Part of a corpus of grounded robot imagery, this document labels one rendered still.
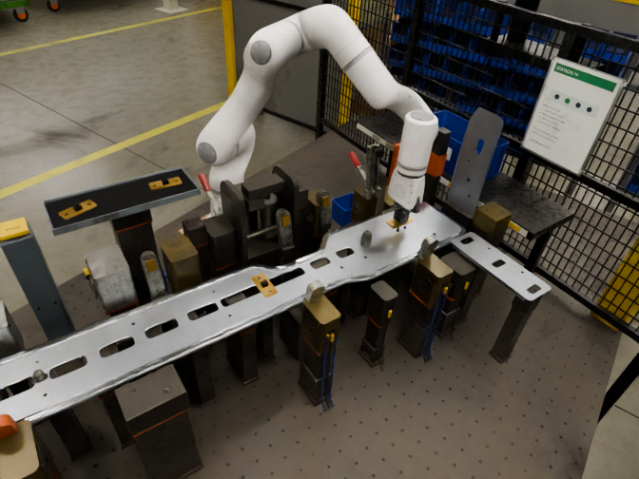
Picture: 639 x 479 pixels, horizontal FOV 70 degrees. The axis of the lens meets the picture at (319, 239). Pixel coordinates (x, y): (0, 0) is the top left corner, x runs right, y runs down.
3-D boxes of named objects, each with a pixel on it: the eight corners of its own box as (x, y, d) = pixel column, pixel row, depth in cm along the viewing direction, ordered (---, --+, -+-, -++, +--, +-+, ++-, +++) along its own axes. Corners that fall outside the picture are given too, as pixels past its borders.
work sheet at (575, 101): (579, 177, 144) (626, 80, 125) (519, 146, 158) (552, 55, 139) (582, 176, 145) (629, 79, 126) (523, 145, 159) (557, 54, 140)
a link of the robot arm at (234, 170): (202, 188, 158) (198, 124, 143) (231, 165, 172) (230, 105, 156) (232, 200, 155) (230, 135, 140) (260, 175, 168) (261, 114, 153)
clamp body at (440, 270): (420, 367, 139) (446, 285, 117) (395, 340, 147) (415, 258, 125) (435, 357, 142) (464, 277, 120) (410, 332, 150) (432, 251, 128)
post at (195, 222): (203, 330, 145) (188, 231, 120) (198, 319, 149) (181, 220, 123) (219, 323, 148) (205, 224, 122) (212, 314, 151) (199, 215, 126)
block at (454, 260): (445, 346, 146) (469, 282, 128) (419, 321, 154) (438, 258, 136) (461, 336, 150) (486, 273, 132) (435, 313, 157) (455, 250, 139)
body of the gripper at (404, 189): (389, 162, 129) (383, 195, 136) (414, 179, 123) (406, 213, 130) (409, 156, 132) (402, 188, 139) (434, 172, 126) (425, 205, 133)
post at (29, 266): (57, 362, 133) (-2, 247, 106) (51, 344, 138) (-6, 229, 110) (85, 351, 137) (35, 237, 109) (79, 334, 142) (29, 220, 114)
